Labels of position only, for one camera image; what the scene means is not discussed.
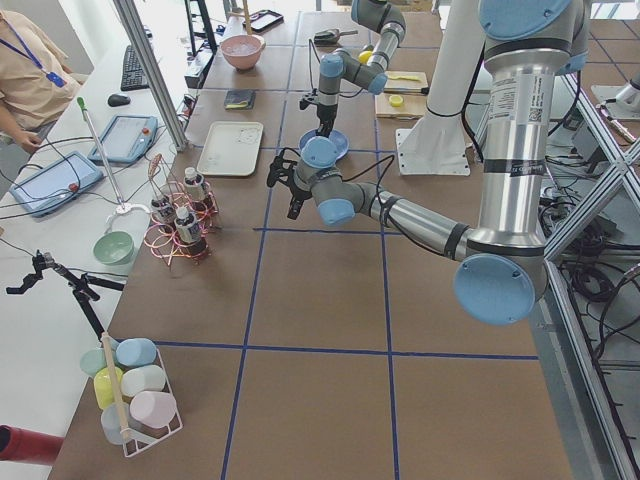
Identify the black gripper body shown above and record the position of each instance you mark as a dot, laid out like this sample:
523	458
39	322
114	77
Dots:
300	190
326	113

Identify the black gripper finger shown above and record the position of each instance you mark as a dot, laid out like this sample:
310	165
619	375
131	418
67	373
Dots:
328	127
299	206
320	131
293	210

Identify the blue plastic plate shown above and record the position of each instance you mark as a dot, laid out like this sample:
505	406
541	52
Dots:
340	141

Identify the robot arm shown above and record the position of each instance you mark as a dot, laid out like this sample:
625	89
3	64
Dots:
385	19
524	45

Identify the cream bear serving tray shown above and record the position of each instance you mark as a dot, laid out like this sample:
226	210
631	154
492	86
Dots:
231	149

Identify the large yellow lemon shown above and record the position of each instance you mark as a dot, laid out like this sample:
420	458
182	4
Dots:
364	56

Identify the lemon half slice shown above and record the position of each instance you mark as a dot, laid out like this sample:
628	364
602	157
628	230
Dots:
396	100

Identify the steel ice scoop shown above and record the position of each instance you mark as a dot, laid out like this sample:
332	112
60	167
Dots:
330	36

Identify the grey folded cloth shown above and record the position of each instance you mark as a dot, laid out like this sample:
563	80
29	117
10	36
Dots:
239	99

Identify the wooden cutting board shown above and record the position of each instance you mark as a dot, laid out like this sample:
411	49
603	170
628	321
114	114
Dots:
414	105

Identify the dark tea bottle middle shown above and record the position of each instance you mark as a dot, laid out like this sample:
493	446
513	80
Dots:
194	186

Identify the dark tea bottle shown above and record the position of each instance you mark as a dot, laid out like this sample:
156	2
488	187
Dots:
194	186
164	212
189	231

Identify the yellow plastic knife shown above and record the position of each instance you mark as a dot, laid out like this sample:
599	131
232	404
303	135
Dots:
405	77

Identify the steel cylinder tool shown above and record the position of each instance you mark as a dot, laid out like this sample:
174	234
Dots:
403	90

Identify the pink bowl of ice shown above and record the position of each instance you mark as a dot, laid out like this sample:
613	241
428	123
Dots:
243	51

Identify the dark tea bottle left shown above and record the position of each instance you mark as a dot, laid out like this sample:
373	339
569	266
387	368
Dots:
189	231

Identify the dark tea bottle rear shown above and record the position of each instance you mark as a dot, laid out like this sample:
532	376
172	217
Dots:
164	212

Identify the blue teach pendant far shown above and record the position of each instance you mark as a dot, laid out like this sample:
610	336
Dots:
127	137

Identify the blue teach pendant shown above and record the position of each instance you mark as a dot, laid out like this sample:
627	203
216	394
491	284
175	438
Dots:
48	189
127	137

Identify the black keyboard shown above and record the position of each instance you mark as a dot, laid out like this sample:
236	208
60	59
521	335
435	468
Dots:
133	76

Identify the black computer mouse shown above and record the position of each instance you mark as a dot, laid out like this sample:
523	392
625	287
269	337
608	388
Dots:
118	99

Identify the mint green bowl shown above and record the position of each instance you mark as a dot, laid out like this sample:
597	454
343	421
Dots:
114	248

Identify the blue teach pendant near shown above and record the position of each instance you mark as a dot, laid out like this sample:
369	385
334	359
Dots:
48	189

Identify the person in beige shirt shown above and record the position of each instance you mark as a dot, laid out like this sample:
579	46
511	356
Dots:
36	84

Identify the copper wire bottle rack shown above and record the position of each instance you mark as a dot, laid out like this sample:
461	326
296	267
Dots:
167	246

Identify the aluminium frame post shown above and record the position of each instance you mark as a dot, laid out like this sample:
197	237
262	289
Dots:
133	26

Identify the black camera tripod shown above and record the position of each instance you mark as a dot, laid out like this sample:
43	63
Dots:
81	286

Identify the white wire cup basket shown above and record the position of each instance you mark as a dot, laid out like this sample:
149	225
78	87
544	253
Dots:
133	392

